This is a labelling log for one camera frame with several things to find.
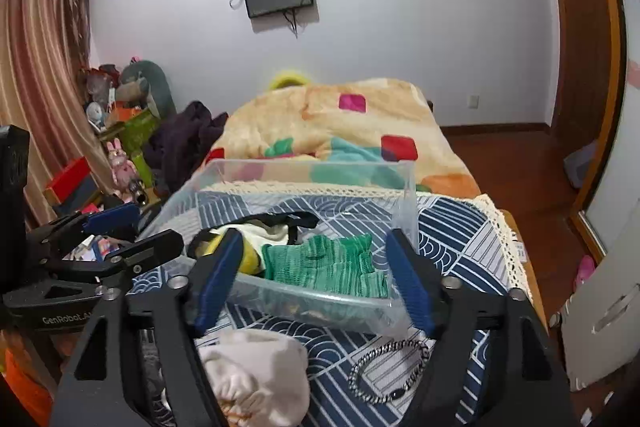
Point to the yellow felt ball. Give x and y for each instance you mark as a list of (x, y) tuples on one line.
[(250, 263)]

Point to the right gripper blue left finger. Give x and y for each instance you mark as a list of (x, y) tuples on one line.
[(103, 385)]

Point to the striped red beige curtain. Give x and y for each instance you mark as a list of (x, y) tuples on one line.
[(44, 52)]

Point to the cream drawstring pouch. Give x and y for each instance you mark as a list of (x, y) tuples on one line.
[(259, 378)]

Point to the red box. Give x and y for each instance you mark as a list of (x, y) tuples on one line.
[(74, 184)]

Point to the beige patterned blanket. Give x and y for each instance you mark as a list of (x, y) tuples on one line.
[(379, 119)]

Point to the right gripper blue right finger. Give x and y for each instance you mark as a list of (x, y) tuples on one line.
[(524, 383)]

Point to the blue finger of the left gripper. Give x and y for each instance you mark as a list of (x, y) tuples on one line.
[(133, 260), (59, 237)]

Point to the dark purple clothing pile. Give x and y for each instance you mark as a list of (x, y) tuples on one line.
[(178, 147)]

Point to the white wall socket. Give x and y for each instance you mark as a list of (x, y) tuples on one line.
[(473, 101)]

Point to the brown wooden door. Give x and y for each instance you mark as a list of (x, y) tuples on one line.
[(590, 89)]

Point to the green knitted cloth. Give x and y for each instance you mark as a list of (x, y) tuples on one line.
[(338, 266)]

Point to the blue white patterned tablecloth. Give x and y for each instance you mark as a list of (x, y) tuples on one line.
[(467, 238)]

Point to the clear plastic storage box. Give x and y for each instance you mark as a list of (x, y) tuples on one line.
[(300, 231)]

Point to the grey plush toy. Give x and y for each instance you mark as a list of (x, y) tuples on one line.
[(143, 83)]

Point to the green gift bag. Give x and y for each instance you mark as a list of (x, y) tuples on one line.
[(133, 127)]

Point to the black white strap band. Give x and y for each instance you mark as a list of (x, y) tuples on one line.
[(262, 229)]

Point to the pink rabbit toy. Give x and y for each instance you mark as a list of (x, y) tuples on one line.
[(123, 169)]

